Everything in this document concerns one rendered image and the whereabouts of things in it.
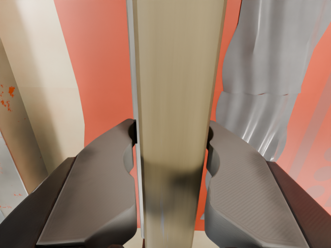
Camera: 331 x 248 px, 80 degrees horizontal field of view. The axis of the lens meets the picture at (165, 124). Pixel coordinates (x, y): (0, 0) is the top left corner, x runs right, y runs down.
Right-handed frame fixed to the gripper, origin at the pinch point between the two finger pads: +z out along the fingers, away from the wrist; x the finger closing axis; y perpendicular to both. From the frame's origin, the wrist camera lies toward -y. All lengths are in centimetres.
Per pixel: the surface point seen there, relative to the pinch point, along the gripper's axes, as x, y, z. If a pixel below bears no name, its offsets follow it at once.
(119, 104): -4.7, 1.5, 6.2
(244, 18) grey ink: 5.5, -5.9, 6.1
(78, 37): -7.4, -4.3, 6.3
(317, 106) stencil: 13.9, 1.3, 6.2
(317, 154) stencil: 16.1, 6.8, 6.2
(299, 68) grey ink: 10.8, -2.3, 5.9
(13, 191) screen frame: -15.0, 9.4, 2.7
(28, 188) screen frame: -13.7, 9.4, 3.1
